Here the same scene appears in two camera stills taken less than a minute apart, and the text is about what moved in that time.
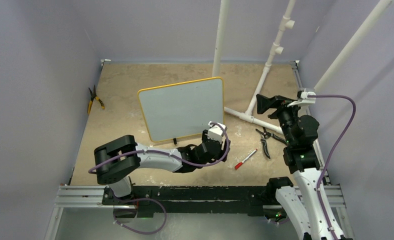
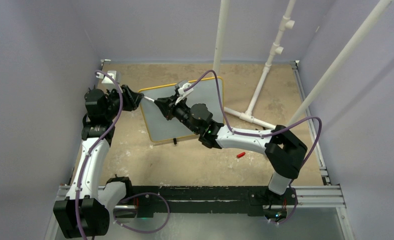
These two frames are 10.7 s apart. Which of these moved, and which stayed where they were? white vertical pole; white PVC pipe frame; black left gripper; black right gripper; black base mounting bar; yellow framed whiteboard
Moved: black right gripper; black left gripper
Stayed: black base mounting bar; white PVC pipe frame; yellow framed whiteboard; white vertical pole
